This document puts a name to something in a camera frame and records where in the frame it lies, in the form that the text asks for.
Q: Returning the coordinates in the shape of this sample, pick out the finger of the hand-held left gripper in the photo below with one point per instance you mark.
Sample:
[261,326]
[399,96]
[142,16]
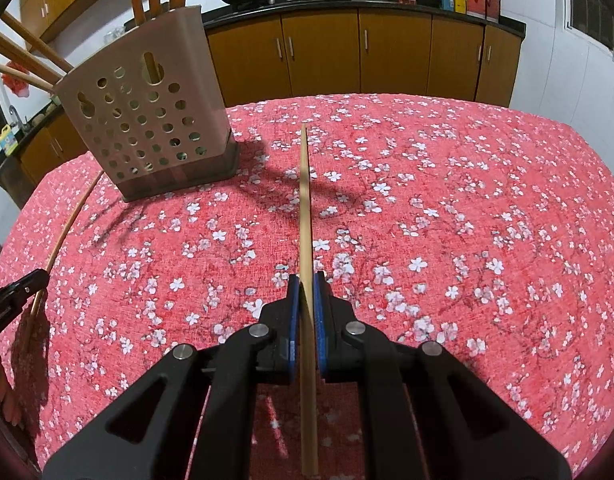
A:
[9,305]

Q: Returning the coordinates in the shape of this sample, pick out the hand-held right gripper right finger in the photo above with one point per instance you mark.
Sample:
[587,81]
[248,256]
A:
[320,310]

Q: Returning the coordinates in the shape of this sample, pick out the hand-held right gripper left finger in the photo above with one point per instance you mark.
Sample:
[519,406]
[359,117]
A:
[293,310]

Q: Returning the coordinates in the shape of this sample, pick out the beige perforated utensil holder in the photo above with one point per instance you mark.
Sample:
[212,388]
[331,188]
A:
[187,60]

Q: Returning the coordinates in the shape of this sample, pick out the person's left hand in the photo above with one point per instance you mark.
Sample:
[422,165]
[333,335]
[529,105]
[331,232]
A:
[7,400]

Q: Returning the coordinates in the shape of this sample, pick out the red floral tablecloth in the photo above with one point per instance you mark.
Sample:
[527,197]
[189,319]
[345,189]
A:
[437,235]

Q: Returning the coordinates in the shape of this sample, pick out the yellow detergent bottle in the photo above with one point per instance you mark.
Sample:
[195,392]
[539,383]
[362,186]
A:
[8,141]

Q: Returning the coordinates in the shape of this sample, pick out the metal faucet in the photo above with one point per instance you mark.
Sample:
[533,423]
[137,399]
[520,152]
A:
[18,120]

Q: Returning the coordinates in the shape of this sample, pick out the red hanging bag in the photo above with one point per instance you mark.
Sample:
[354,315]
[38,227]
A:
[14,80]

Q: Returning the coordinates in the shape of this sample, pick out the yellow wooden base cabinets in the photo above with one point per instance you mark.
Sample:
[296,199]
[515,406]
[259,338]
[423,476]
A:
[387,55]

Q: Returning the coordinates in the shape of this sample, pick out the clear plastic bag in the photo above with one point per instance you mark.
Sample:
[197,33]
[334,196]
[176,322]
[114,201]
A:
[114,35]

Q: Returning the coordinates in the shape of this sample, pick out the black kitchen countertop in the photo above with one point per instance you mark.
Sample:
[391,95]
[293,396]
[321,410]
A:
[377,5]

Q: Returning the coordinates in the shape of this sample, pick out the window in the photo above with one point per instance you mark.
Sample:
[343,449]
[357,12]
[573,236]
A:
[594,5]

